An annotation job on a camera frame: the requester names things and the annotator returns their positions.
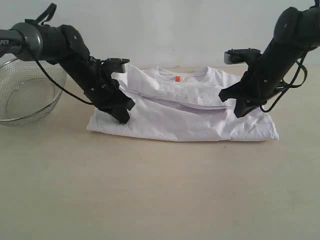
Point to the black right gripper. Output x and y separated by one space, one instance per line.
262 81

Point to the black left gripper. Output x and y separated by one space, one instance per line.
104 92

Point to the white t-shirt with red print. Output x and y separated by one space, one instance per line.
182 107

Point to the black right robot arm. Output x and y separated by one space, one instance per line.
296 33

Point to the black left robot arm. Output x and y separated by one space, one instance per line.
35 40

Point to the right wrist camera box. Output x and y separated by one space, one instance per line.
239 56

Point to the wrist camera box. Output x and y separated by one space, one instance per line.
115 65
239 56

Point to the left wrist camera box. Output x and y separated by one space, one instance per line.
115 65

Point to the metal wire mesh basket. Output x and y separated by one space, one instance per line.
26 93

